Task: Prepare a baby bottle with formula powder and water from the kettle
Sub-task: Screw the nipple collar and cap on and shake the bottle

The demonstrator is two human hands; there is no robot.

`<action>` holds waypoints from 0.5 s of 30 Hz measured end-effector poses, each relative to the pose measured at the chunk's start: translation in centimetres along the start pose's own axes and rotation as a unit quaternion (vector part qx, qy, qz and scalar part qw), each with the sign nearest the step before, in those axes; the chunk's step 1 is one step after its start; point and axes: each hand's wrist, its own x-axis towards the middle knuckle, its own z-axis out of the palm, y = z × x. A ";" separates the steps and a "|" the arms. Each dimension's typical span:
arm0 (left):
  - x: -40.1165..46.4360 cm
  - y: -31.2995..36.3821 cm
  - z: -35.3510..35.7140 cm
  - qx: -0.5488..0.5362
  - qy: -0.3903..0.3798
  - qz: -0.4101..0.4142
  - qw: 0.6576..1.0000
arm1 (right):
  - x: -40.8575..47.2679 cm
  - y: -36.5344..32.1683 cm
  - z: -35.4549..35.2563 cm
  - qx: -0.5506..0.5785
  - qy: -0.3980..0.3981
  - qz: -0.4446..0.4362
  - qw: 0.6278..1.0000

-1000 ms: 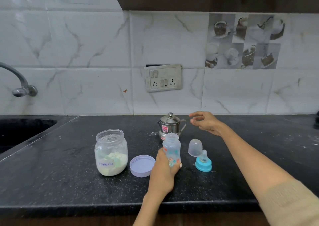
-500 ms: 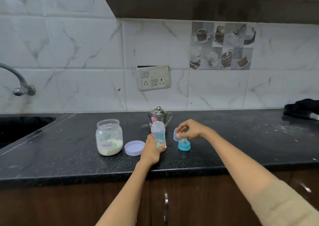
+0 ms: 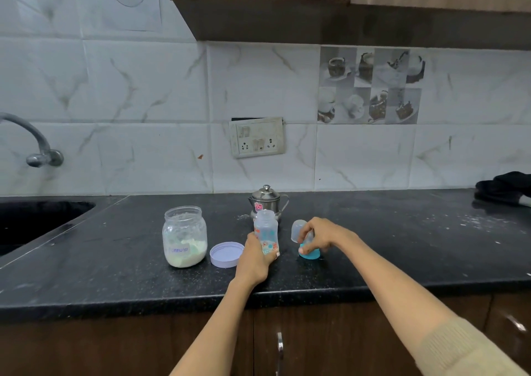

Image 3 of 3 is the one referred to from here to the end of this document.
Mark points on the person's left hand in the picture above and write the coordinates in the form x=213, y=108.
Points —
x=251, y=266

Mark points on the person's right hand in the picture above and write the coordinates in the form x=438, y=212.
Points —
x=325, y=234

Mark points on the lavender plastic jar lid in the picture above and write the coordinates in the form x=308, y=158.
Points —
x=226, y=255

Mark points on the clear dome bottle cap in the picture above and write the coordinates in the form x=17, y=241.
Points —
x=296, y=230

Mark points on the clear printed baby bottle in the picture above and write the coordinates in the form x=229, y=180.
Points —
x=265, y=228

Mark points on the small steel kettle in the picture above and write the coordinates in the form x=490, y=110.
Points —
x=265, y=199

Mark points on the clear formula powder jar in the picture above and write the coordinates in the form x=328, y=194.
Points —
x=186, y=230

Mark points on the white measuring scoop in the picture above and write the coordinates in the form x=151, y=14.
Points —
x=178, y=236

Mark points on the person's left forearm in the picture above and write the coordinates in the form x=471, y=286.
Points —
x=211, y=334

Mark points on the person's right forearm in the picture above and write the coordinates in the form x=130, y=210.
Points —
x=390, y=288

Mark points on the brown wooden base cabinet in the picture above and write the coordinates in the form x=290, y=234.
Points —
x=103, y=346

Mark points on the beige knit sleeve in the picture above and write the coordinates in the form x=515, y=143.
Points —
x=460, y=351

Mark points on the black cloth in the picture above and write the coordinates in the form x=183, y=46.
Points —
x=504, y=189

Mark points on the black kitchen sink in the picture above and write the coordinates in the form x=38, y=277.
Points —
x=33, y=222

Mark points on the white switch socket board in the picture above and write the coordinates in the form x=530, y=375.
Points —
x=257, y=137

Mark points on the dark wooden wall cabinet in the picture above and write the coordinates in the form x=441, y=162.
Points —
x=352, y=11

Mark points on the chrome curved wall faucet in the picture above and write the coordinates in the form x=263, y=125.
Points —
x=43, y=158

